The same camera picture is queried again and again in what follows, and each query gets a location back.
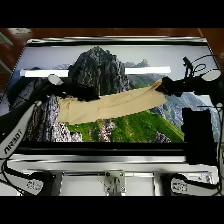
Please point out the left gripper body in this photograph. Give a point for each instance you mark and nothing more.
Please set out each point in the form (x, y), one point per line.
(85, 93)

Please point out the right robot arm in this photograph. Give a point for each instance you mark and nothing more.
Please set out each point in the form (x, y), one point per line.
(200, 85)

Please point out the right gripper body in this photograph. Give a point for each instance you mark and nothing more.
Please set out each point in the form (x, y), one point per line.
(170, 86)

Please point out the beige shirt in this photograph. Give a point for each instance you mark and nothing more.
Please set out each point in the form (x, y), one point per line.
(113, 106)

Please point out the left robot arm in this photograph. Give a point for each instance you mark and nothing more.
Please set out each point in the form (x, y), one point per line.
(16, 124)

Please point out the silver frame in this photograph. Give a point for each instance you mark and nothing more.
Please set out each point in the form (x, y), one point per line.
(115, 181)

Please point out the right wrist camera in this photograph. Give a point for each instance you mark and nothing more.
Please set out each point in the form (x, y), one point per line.
(187, 65)

